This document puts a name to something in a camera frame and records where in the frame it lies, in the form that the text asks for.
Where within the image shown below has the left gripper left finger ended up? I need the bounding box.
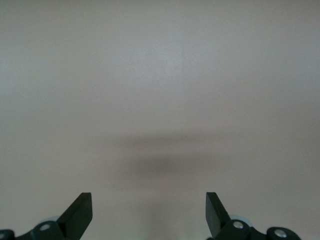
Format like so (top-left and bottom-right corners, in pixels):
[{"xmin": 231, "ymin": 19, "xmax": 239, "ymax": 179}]
[{"xmin": 0, "ymin": 191, "xmax": 94, "ymax": 240}]

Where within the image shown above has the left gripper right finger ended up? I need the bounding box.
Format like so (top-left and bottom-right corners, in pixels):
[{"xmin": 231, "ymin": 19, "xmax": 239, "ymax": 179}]
[{"xmin": 205, "ymin": 191, "xmax": 300, "ymax": 240}]

